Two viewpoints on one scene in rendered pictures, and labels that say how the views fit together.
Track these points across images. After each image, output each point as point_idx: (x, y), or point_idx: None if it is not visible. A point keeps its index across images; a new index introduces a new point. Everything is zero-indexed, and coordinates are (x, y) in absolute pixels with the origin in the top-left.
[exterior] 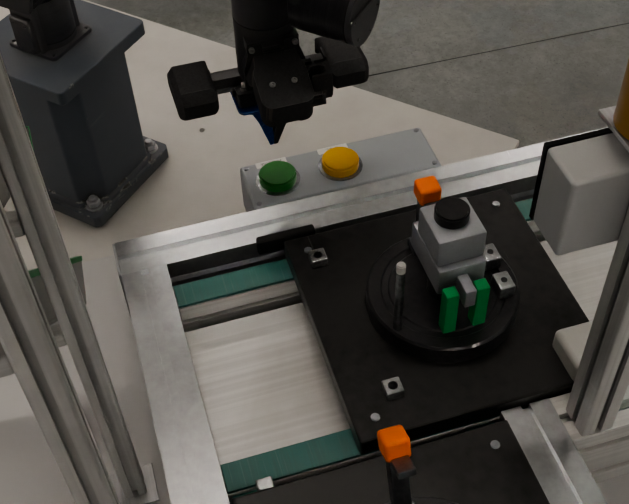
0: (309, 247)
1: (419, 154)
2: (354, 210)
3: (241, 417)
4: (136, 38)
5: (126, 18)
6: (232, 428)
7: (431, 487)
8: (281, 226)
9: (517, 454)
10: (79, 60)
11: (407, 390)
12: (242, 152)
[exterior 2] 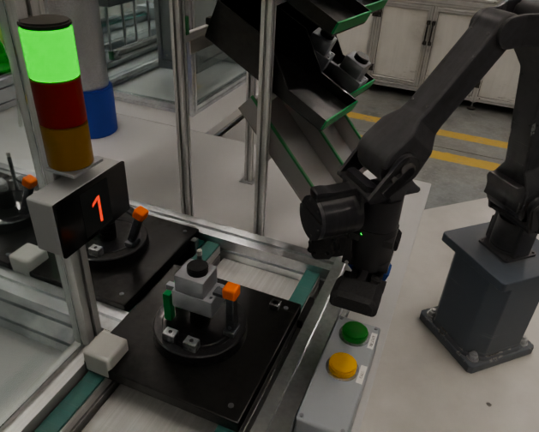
0: (286, 308)
1: (316, 413)
2: (299, 349)
3: (239, 273)
4: (493, 283)
5: (512, 279)
6: (237, 269)
7: (134, 268)
8: (316, 315)
9: (109, 297)
10: (472, 247)
11: None
12: (448, 411)
